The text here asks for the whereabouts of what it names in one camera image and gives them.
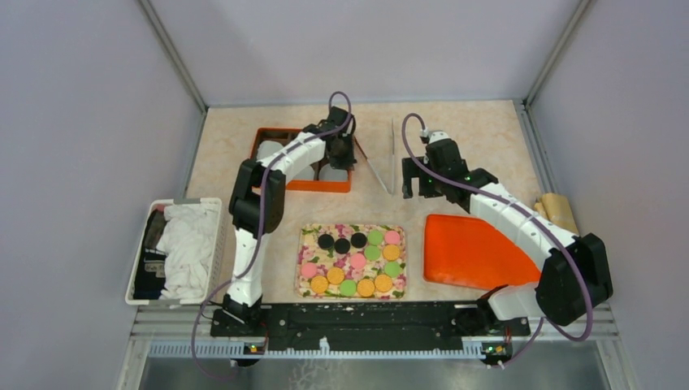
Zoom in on metal serving tongs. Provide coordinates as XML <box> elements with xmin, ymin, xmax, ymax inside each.
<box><xmin>353</xmin><ymin>118</ymin><xmax>397</xmax><ymax>196</ymax></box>

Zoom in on orange compartment box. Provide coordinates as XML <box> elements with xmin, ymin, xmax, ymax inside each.
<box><xmin>250</xmin><ymin>128</ymin><xmax>352</xmax><ymax>193</ymax></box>

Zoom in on black cookie three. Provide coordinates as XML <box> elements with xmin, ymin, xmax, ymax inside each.
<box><xmin>350</xmin><ymin>232</ymin><xmax>368</xmax><ymax>249</ymax></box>

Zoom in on black cookie one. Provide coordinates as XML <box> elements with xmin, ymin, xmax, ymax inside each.
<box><xmin>317</xmin><ymin>234</ymin><xmax>335</xmax><ymax>250</ymax></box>

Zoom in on black cookie two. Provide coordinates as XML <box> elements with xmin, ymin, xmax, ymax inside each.
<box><xmin>334</xmin><ymin>238</ymin><xmax>351</xmax><ymax>254</ymax></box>

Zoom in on floral serving tray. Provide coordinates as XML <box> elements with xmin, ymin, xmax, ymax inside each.
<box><xmin>295</xmin><ymin>223</ymin><xmax>408</xmax><ymax>300</ymax></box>

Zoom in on orange cookie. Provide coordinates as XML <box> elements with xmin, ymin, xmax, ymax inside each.
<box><xmin>326</xmin><ymin>266</ymin><xmax>346</xmax><ymax>285</ymax></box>
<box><xmin>382</xmin><ymin>245</ymin><xmax>401</xmax><ymax>262</ymax></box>
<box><xmin>374</xmin><ymin>274</ymin><xmax>393</xmax><ymax>293</ymax></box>
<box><xmin>356</xmin><ymin>279</ymin><xmax>375</xmax><ymax>297</ymax></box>
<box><xmin>310</xmin><ymin>275</ymin><xmax>330</xmax><ymax>295</ymax></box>

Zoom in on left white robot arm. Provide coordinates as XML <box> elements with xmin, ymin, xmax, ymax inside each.
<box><xmin>223</xmin><ymin>106</ymin><xmax>356</xmax><ymax>336</ymax></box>

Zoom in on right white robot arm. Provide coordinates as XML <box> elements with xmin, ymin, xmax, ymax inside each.
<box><xmin>402</xmin><ymin>128</ymin><xmax>613</xmax><ymax>335</ymax></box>

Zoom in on white paper cup six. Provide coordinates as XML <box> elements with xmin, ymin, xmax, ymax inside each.
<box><xmin>318</xmin><ymin>165</ymin><xmax>349</xmax><ymax>182</ymax></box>

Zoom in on pink cookie top right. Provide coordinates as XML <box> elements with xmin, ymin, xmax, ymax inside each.
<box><xmin>384</xmin><ymin>230</ymin><xmax>401</xmax><ymax>245</ymax></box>

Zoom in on pink cookie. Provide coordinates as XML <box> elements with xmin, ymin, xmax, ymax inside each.
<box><xmin>349</xmin><ymin>253</ymin><xmax>367</xmax><ymax>270</ymax></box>
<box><xmin>384</xmin><ymin>230</ymin><xmax>401</xmax><ymax>245</ymax></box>
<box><xmin>300</xmin><ymin>262</ymin><xmax>318</xmax><ymax>279</ymax></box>

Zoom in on white paper cup one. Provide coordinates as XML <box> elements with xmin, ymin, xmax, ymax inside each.
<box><xmin>256</xmin><ymin>141</ymin><xmax>284</xmax><ymax>160</ymax></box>

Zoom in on green cookie top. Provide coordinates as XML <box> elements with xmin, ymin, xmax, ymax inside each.
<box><xmin>367</xmin><ymin>230</ymin><xmax>384</xmax><ymax>246</ymax></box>

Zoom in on green cookie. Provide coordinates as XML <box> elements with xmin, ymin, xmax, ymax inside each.
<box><xmin>367</xmin><ymin>230</ymin><xmax>384</xmax><ymax>246</ymax></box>
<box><xmin>339</xmin><ymin>279</ymin><xmax>358</xmax><ymax>297</ymax></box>
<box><xmin>364</xmin><ymin>245</ymin><xmax>381</xmax><ymax>262</ymax></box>
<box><xmin>383</xmin><ymin>262</ymin><xmax>403</xmax><ymax>278</ymax></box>

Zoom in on orange box lid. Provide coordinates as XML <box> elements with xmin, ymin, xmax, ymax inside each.
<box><xmin>423</xmin><ymin>214</ymin><xmax>541</xmax><ymax>291</ymax></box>

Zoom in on green cookie middle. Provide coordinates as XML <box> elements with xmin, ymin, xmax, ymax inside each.
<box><xmin>364</xmin><ymin>245</ymin><xmax>381</xmax><ymax>262</ymax></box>

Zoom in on green cookie right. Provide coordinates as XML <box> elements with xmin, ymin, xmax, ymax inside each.
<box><xmin>383</xmin><ymin>262</ymin><xmax>403</xmax><ymax>278</ymax></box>

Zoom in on pink cookie centre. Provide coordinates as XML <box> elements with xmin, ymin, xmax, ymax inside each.
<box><xmin>349</xmin><ymin>253</ymin><xmax>367</xmax><ymax>270</ymax></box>

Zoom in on pink cookie left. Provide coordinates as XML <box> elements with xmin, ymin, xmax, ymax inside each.
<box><xmin>300</xmin><ymin>262</ymin><xmax>318</xmax><ymax>279</ymax></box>

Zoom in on green cookie bottom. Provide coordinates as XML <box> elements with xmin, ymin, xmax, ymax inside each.
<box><xmin>339</xmin><ymin>279</ymin><xmax>358</xmax><ymax>297</ymax></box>

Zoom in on white cloth in basket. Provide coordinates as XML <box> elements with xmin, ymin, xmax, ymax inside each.
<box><xmin>156</xmin><ymin>203</ymin><xmax>218</xmax><ymax>300</ymax></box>

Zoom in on white plastic basket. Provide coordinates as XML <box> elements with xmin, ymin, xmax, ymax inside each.
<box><xmin>124</xmin><ymin>197</ymin><xmax>228</xmax><ymax>308</ymax></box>

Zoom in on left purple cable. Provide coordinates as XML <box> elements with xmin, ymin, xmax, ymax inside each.
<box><xmin>191</xmin><ymin>91</ymin><xmax>353</xmax><ymax>382</ymax></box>

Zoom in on purple cable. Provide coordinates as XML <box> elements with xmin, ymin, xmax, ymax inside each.
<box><xmin>191</xmin><ymin>91</ymin><xmax>353</xmax><ymax>382</ymax></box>
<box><xmin>401</xmin><ymin>113</ymin><xmax>595</xmax><ymax>369</ymax></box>

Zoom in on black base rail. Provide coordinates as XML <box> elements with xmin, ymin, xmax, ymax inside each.
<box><xmin>210</xmin><ymin>301</ymin><xmax>531</xmax><ymax>353</ymax></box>

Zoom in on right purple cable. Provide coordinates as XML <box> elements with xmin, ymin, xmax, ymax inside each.
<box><xmin>401</xmin><ymin>113</ymin><xmax>595</xmax><ymax>369</ymax></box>

